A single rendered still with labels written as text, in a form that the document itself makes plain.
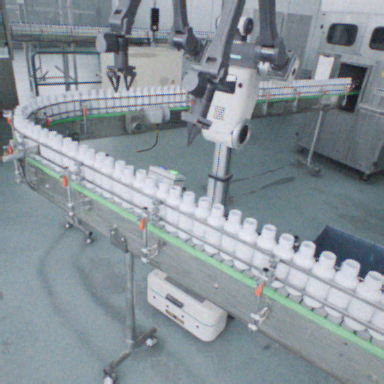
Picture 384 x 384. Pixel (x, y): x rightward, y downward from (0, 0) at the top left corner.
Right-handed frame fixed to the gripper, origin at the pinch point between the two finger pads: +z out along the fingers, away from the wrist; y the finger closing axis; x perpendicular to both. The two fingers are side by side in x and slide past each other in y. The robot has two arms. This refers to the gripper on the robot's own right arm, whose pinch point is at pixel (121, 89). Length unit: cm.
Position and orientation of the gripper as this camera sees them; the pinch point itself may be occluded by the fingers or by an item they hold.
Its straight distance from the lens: 145.8
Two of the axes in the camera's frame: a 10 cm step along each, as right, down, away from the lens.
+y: -6.1, 3.4, -7.1
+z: -0.8, 8.7, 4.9
